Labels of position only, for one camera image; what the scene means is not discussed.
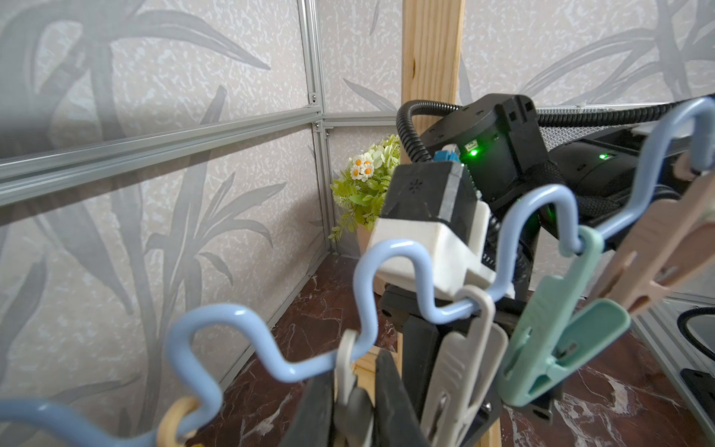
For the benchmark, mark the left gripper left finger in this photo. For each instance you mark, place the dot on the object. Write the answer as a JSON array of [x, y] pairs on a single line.
[[312, 425]]

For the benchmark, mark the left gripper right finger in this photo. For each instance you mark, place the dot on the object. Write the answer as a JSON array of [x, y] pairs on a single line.
[[396, 423]]

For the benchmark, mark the potted white flower plant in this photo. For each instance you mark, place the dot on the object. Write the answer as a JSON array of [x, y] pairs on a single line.
[[359, 191]]

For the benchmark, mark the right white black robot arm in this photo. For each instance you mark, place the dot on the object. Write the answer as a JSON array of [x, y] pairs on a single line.
[[602, 165]]

